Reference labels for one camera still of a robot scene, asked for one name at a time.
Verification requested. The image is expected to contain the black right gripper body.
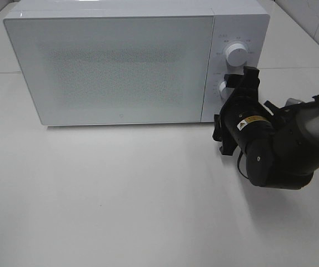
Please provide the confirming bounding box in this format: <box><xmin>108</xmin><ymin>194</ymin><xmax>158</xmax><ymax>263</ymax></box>
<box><xmin>213</xmin><ymin>88</ymin><xmax>275</xmax><ymax>156</ymax></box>

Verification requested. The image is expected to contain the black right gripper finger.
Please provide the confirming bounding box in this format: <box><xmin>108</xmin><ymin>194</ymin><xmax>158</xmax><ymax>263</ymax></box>
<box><xmin>241</xmin><ymin>66</ymin><xmax>260</xmax><ymax>93</ymax></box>
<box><xmin>224</xmin><ymin>73</ymin><xmax>244</xmax><ymax>89</ymax></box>

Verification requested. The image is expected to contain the white round knob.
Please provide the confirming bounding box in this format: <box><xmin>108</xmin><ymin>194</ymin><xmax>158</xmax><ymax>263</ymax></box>
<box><xmin>225</xmin><ymin>42</ymin><xmax>248</xmax><ymax>67</ymax></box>
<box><xmin>217</xmin><ymin>81</ymin><xmax>227</xmax><ymax>101</ymax></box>

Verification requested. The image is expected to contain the white microwave door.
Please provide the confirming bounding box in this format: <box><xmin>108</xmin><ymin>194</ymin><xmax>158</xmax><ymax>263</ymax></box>
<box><xmin>4</xmin><ymin>16</ymin><xmax>213</xmax><ymax>126</ymax></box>

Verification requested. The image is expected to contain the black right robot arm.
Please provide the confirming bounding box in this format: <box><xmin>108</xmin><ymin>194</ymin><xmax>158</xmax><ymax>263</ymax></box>
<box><xmin>212</xmin><ymin>67</ymin><xmax>319</xmax><ymax>190</ymax></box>

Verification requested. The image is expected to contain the white microwave oven body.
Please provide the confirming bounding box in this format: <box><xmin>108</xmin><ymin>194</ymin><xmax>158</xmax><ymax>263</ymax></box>
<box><xmin>3</xmin><ymin>1</ymin><xmax>270</xmax><ymax>122</ymax></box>

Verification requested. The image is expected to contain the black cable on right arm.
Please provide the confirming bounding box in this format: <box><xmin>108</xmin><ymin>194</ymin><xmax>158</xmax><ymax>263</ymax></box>
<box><xmin>236</xmin><ymin>151</ymin><xmax>251</xmax><ymax>180</ymax></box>

